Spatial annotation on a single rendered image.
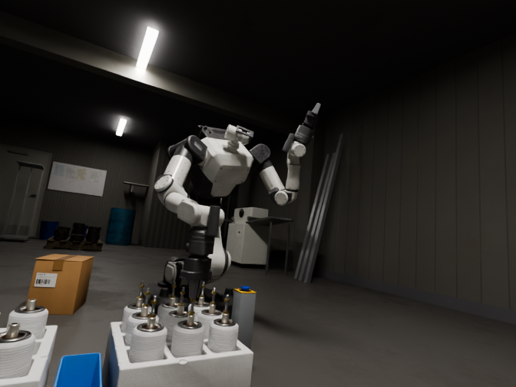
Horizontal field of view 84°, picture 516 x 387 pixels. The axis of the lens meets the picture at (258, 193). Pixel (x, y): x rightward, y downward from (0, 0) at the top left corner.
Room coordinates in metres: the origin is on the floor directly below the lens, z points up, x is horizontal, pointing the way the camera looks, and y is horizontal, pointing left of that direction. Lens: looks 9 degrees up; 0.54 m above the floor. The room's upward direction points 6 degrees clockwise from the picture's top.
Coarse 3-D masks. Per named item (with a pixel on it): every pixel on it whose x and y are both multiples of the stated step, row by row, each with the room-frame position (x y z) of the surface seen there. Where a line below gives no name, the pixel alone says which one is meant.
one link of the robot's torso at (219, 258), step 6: (216, 240) 1.47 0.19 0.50; (216, 246) 1.45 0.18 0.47; (222, 246) 1.47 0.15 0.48; (216, 252) 1.43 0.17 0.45; (222, 252) 1.45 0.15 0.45; (216, 258) 1.41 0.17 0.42; (222, 258) 1.43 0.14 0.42; (216, 264) 1.41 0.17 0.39; (222, 264) 1.43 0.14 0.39; (216, 270) 1.42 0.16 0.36; (222, 270) 1.44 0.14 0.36
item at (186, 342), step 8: (176, 328) 0.92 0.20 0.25; (200, 328) 0.93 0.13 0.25; (176, 336) 0.91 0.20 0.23; (184, 336) 0.90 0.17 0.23; (192, 336) 0.90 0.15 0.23; (200, 336) 0.92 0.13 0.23; (176, 344) 0.91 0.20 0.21; (184, 344) 0.90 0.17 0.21; (192, 344) 0.91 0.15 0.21; (200, 344) 0.93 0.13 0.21; (176, 352) 0.90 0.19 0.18; (184, 352) 0.90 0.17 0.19; (192, 352) 0.91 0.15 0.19; (200, 352) 0.93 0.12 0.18
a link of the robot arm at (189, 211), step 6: (180, 204) 0.94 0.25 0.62; (186, 204) 0.92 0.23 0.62; (192, 204) 0.90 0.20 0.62; (198, 204) 1.01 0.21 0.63; (180, 210) 0.94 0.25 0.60; (186, 210) 0.92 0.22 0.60; (192, 210) 0.90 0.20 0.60; (198, 210) 0.89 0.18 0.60; (180, 216) 0.94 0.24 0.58; (186, 216) 0.92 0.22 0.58; (192, 216) 0.89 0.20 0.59; (198, 216) 0.89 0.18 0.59; (186, 222) 0.92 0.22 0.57; (192, 222) 0.90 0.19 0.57
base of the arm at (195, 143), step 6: (192, 138) 1.23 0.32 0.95; (198, 138) 1.27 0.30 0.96; (186, 144) 1.22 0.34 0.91; (192, 144) 1.23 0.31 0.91; (198, 144) 1.26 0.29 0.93; (204, 144) 1.30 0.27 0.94; (168, 150) 1.28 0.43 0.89; (192, 150) 1.22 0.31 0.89; (198, 150) 1.25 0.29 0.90; (204, 150) 1.29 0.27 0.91; (168, 156) 1.29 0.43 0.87; (198, 156) 1.25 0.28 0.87; (204, 156) 1.28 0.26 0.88; (198, 162) 1.28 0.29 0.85
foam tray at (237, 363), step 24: (120, 336) 0.99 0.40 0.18; (120, 360) 0.83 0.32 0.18; (168, 360) 0.86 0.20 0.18; (192, 360) 0.88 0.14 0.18; (216, 360) 0.91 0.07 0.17; (240, 360) 0.95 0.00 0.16; (120, 384) 0.79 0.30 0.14; (144, 384) 0.82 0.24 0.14; (168, 384) 0.85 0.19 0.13; (192, 384) 0.88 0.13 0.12; (216, 384) 0.92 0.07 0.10; (240, 384) 0.96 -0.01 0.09
